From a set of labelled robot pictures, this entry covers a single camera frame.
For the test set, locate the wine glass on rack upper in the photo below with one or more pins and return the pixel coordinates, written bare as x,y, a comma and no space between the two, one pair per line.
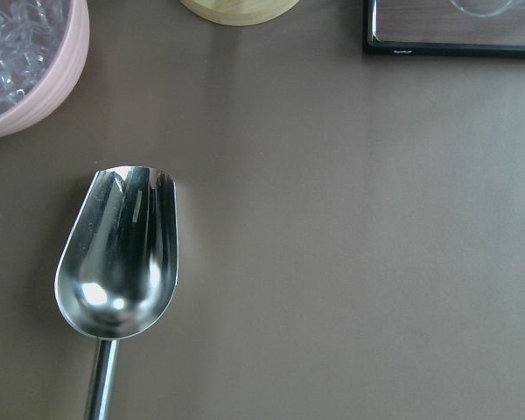
483,8

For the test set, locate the metal ice scoop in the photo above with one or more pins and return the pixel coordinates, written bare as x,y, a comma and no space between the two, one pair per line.
119,268

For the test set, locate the pink bowl of ice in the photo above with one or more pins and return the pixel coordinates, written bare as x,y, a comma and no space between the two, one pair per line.
43,50

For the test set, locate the black glass holder tray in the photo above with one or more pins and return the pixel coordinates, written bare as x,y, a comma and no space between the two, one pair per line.
406,28

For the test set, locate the wooden glass drying tree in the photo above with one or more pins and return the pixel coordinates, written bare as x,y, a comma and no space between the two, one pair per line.
239,12

